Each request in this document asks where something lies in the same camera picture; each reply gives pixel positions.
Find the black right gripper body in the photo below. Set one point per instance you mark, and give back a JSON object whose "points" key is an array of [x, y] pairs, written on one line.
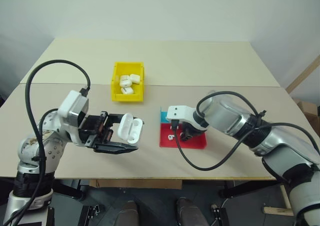
{"points": [[191, 129]]}

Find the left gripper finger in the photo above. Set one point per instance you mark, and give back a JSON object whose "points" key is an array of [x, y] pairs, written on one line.
{"points": [[112, 147], [116, 117]]}

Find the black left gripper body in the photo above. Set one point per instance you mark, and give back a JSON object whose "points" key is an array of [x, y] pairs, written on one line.
{"points": [[96, 133]]}

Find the white earbud case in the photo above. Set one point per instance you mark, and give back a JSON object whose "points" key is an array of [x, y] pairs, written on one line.
{"points": [[124, 128], [127, 90], [124, 77], [135, 79], [125, 83]]}

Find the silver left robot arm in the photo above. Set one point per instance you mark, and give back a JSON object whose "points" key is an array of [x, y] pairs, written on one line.
{"points": [[53, 145]]}

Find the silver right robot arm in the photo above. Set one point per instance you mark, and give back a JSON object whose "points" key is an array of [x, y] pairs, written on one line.
{"points": [[275, 140]]}

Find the yellow plastic bin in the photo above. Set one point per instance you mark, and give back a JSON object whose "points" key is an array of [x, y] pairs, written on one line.
{"points": [[125, 98]]}

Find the closed white earbud case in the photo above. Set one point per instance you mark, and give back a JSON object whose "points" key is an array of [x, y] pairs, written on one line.
{"points": [[127, 90], [124, 77], [125, 83], [135, 79]]}

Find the red flat plastic tray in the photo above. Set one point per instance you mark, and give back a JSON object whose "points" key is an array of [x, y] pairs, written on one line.
{"points": [[197, 143]]}

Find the white earbud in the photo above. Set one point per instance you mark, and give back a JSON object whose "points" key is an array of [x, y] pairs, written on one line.
{"points": [[171, 137]]}

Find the blue plastic holder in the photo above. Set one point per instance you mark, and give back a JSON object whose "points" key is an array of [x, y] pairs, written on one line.
{"points": [[163, 117]]}

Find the wooden board under table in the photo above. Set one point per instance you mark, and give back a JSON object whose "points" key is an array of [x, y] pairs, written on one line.
{"points": [[135, 183]]}

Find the dark rounded shape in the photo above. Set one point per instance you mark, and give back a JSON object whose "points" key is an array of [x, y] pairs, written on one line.
{"points": [[127, 214], [190, 213]]}

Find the brown cardboard box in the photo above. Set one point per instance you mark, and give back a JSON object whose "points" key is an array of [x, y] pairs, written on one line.
{"points": [[308, 113]]}

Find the slanted wooden beam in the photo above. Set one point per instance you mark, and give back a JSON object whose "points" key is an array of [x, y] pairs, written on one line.
{"points": [[303, 73]]}

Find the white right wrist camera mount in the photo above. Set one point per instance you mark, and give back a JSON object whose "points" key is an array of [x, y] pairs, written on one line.
{"points": [[180, 112]]}

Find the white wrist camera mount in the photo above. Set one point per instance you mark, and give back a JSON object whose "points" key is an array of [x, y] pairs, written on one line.
{"points": [[71, 103], [180, 112]]}

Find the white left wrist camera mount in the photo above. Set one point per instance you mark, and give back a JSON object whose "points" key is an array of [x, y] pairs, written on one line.
{"points": [[71, 103]]}

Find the black metal bracket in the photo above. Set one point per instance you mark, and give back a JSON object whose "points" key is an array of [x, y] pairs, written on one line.
{"points": [[91, 214], [220, 214]]}

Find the light wooden floor frame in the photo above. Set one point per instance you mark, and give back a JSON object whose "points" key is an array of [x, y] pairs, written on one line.
{"points": [[277, 210]]}

